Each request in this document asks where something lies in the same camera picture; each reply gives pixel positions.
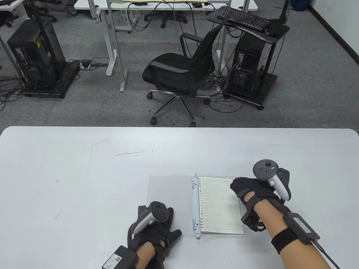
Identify clear plastic ring binder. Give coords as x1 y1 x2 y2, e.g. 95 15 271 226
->
147 173 245 239

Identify tangle of black floor cables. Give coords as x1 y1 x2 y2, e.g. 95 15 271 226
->
0 74 24 110
201 69 246 114

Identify black rolling computer cart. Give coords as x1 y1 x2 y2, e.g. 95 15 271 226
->
207 7 290 111

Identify black computer tower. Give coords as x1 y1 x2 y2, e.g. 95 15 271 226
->
7 17 67 93
228 30 266 97

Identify white background desk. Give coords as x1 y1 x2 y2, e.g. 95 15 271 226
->
74 0 258 76
0 0 26 80

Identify person's right hand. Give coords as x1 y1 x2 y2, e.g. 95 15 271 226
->
230 168 291 233

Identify grey and white controller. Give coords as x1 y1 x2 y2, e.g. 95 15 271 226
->
253 159 290 201
131 201 169 235

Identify black sensor cable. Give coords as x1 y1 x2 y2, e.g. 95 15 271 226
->
312 240 341 269

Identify black mesh office chair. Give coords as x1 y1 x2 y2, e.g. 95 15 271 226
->
142 17 228 127

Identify dark blue bag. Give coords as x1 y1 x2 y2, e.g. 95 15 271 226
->
290 0 312 11

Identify black keyboard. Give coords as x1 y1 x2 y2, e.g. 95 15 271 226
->
217 6 270 31

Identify person's right forearm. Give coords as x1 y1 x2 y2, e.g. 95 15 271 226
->
254 200 333 269

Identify black rolling computer stand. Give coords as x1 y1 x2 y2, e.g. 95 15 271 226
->
20 0 81 99

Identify person's left forearm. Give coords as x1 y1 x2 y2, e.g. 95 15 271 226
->
135 242 157 269

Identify person's left hand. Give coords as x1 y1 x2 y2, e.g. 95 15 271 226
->
128 205 183 268

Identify aluminium frame post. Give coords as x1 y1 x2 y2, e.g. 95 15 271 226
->
107 0 128 92

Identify stack of lined loose-leaf paper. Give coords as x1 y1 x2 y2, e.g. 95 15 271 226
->
200 177 244 235

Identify black wrist sensor box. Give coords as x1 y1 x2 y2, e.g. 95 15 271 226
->
102 246 140 269
283 213 321 244

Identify white rolling cabinet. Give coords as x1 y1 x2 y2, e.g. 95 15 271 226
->
113 9 139 34

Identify black chair wheel base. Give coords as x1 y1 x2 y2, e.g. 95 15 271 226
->
35 0 58 23
144 10 188 29

